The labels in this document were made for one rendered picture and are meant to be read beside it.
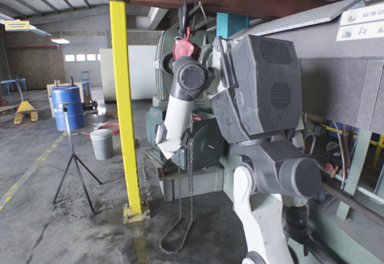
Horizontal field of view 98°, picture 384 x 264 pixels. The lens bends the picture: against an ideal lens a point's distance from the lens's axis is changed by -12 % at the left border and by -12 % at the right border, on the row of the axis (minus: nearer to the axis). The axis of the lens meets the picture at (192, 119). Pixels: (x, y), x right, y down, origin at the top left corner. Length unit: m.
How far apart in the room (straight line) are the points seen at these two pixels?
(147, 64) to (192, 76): 6.79
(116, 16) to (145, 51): 5.96
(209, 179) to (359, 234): 1.32
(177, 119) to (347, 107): 0.71
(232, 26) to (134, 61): 5.69
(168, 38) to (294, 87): 1.87
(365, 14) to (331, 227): 0.91
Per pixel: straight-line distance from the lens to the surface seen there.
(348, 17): 1.06
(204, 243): 1.64
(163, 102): 2.31
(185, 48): 1.26
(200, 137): 1.54
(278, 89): 0.62
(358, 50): 0.98
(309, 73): 1.10
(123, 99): 1.43
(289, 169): 0.57
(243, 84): 0.60
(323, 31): 1.11
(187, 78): 0.58
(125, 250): 1.66
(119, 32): 1.44
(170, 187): 1.90
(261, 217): 0.76
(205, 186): 2.04
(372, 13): 1.02
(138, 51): 7.36
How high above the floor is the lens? 1.25
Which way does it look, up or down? 16 degrees down
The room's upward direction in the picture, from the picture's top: straight up
